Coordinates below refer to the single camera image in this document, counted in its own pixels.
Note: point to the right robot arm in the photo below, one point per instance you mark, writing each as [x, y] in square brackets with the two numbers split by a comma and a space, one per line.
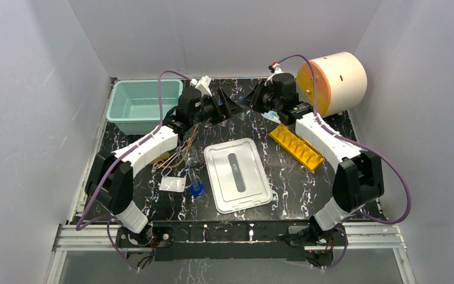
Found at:
[358, 173]

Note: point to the cylindrical drawer cabinet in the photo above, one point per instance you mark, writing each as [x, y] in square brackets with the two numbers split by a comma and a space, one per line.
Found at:
[341, 82]

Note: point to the blue packaged item card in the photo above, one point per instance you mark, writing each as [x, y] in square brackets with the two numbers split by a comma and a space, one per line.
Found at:
[272, 116]

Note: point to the aluminium frame rail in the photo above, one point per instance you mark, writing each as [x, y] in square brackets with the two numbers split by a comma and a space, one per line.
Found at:
[361, 235]

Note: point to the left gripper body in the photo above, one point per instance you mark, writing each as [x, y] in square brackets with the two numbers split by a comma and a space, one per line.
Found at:
[219, 105]

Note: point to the teal plastic bin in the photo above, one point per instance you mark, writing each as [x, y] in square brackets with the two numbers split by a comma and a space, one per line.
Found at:
[134, 106]

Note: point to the yellow test tube rack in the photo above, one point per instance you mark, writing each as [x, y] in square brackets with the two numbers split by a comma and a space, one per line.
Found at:
[299, 148]

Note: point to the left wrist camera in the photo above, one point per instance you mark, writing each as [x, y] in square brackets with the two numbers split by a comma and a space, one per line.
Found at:
[202, 85]

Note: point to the white plastic box lid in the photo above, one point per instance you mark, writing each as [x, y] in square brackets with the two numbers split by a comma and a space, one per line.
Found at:
[237, 176]

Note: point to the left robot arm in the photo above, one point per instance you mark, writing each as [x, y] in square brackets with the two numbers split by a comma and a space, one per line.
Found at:
[111, 179]

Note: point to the blue capped clear tube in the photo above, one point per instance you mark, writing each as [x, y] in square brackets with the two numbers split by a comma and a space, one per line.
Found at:
[196, 188]

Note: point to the small white plastic bag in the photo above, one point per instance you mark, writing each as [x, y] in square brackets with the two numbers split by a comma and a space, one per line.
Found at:
[172, 184]

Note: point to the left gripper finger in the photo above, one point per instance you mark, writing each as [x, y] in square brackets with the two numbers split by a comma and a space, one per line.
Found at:
[221, 94]
[212, 115]

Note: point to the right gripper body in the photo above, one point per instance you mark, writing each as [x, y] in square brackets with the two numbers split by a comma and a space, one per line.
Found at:
[272, 102]

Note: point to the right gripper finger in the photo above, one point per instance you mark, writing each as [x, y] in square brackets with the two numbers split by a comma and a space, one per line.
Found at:
[259, 91]
[253, 102]

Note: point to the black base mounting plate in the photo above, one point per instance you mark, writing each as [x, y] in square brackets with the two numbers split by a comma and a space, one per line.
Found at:
[290, 240]

